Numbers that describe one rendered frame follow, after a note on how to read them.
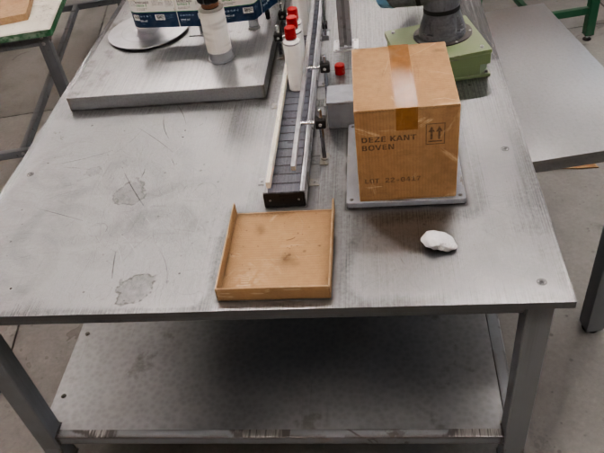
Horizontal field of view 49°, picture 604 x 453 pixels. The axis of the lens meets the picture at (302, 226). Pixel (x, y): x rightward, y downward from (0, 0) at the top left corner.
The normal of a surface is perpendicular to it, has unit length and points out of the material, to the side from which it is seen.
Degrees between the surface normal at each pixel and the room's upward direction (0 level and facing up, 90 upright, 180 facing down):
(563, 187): 0
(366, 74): 0
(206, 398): 1
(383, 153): 90
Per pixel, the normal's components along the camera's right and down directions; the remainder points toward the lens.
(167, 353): -0.11, -0.74
